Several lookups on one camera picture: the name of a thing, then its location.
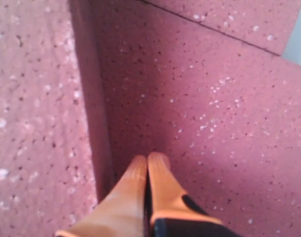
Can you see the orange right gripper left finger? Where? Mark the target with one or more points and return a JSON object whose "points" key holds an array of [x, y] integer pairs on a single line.
{"points": [[121, 213]]}

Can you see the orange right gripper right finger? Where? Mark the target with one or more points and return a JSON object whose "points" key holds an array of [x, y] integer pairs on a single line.
{"points": [[171, 216]]}

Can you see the red brick middle row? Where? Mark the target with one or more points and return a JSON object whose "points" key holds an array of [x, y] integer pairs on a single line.
{"points": [[228, 115]]}

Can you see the red brick row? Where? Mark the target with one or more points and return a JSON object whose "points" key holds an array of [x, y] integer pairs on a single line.
{"points": [[228, 115], [266, 24]]}

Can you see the red brick right row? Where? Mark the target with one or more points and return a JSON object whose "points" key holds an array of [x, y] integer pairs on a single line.
{"points": [[266, 24]]}

